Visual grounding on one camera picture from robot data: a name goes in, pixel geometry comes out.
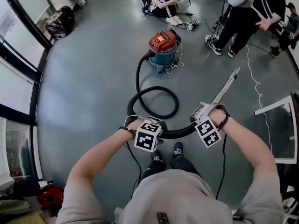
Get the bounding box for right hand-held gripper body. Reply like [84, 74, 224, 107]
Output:
[189, 102, 231, 148]

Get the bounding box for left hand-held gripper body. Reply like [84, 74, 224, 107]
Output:
[123, 115, 168, 153]

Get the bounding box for silver metal vacuum wand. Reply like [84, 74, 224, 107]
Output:
[210, 66, 241, 105]

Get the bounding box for black vacuum hose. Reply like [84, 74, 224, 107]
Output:
[127, 51, 197, 140]

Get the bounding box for red and teal vacuum cleaner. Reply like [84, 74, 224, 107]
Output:
[148, 29, 181, 74]

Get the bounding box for person's right forearm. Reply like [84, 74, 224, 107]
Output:
[218, 117, 278, 189]

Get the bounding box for person's left forearm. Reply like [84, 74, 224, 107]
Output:
[66, 125, 137, 189]

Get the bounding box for person's right hand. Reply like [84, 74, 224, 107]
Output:
[193, 102, 228, 131]

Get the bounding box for person's left hand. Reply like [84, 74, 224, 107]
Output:
[127, 119, 145, 132]

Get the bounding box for person's left black shoe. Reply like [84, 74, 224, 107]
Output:
[151, 149, 164, 163]

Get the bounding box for person's black shoe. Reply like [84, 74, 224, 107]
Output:
[172, 141, 185, 156]
[151, 149, 164, 163]

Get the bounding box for person's right black shoe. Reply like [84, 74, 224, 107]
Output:
[172, 141, 185, 156]

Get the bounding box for person's black trousers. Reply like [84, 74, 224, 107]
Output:
[141, 154, 202, 180]

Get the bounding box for person's grey shirt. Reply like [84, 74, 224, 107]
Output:
[55, 168, 285, 224]

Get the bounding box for white table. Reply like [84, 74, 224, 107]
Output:
[254, 93, 299, 165]

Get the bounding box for brown patterned hair clip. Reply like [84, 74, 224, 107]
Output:
[157, 211, 170, 224]

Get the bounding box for spare hand-held gripper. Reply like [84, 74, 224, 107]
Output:
[184, 19, 201, 32]
[205, 33, 221, 47]

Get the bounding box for red bag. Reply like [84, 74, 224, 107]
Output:
[37, 185, 64, 214]

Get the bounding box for black mesh office chair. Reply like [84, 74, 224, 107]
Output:
[139, 0, 154, 15]

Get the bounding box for black trash bag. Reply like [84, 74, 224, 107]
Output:
[45, 5, 76, 41]

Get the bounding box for dark braided wrist bracelet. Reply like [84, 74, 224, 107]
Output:
[217, 114, 231, 132]

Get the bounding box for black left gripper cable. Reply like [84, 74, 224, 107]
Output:
[118, 126, 143, 199]

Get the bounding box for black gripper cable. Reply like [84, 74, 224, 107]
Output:
[118, 126, 143, 199]
[214, 133, 228, 200]

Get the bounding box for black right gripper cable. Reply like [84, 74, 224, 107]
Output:
[214, 133, 228, 200]

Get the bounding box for thin white floor cable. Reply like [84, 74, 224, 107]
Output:
[232, 36, 273, 152]

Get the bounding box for white vacuum power cord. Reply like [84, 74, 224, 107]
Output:
[165, 40, 185, 76]

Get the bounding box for black chair with metal frame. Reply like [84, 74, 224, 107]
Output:
[277, 164, 299, 224]

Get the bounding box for black-framed glass window wall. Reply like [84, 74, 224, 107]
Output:
[0, 0, 56, 182]

